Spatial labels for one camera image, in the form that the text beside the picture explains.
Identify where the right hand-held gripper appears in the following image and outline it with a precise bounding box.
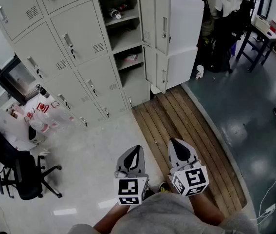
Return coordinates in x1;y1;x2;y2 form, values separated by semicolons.
167;138;209;196

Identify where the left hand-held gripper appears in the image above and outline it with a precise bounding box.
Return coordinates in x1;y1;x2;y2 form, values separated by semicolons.
113;145;149;206

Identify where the grey metal locker cabinet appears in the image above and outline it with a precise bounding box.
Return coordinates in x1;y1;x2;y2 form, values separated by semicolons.
0;0;152;129

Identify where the person's right forearm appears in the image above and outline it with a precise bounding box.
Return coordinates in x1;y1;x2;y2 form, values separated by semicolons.
188;191;226;227

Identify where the person's left forearm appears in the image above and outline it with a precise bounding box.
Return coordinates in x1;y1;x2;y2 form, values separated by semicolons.
93;202;131;234

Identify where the person's right black shoe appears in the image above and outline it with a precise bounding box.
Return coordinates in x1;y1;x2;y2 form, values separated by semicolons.
158;181;170;194

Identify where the wooden plank platform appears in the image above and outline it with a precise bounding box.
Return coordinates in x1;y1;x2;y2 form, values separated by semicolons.
131;84;248;219

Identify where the person's grey sweatshirt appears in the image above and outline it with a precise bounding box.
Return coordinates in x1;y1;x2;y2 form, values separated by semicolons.
67;191;260;234

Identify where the white cup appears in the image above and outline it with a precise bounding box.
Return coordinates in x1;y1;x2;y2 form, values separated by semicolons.
195;64;205;80

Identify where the clear plastic bag red print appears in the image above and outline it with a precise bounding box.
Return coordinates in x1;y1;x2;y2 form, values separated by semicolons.
24;101;75;134

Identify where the black office chair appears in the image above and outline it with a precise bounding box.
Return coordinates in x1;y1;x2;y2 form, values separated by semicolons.
0;152;63;201

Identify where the black backpack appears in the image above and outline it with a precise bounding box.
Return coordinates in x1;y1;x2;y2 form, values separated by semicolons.
204;0;253;73

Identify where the table with dark legs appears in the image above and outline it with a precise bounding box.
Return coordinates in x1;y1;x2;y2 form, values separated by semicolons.
235;20;276;73

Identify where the clear plastic bottle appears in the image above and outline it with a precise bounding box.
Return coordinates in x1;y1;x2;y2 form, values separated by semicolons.
108;7;123;20

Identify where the white plastic case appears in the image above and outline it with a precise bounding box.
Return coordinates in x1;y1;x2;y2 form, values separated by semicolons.
253;15;271;29

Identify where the white cable with adapter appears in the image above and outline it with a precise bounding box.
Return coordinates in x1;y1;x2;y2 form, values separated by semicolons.
251;178;276;225

